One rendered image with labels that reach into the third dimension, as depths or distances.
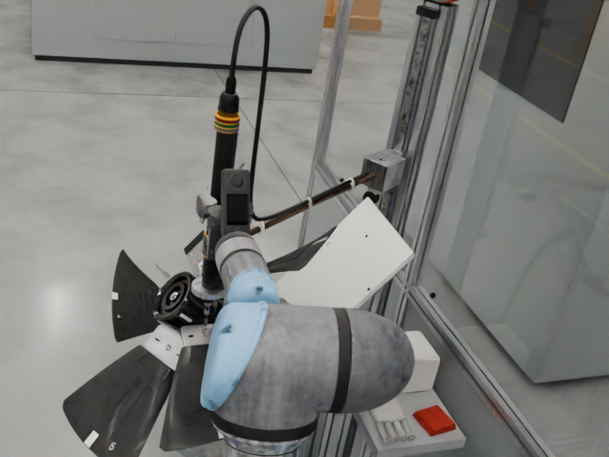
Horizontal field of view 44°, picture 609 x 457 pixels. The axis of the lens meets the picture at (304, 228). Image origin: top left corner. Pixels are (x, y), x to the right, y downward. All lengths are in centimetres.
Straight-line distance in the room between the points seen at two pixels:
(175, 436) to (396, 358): 66
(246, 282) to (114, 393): 61
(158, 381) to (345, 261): 49
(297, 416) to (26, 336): 277
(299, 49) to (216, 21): 85
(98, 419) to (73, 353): 175
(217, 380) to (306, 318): 11
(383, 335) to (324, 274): 93
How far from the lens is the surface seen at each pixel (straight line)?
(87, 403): 169
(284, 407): 80
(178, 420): 142
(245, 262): 116
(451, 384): 206
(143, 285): 178
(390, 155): 192
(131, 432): 164
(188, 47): 707
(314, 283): 176
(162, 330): 164
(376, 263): 166
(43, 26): 691
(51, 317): 362
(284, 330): 79
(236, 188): 126
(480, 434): 197
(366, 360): 80
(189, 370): 148
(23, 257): 405
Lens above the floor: 212
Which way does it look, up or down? 28 degrees down
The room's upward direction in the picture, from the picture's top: 10 degrees clockwise
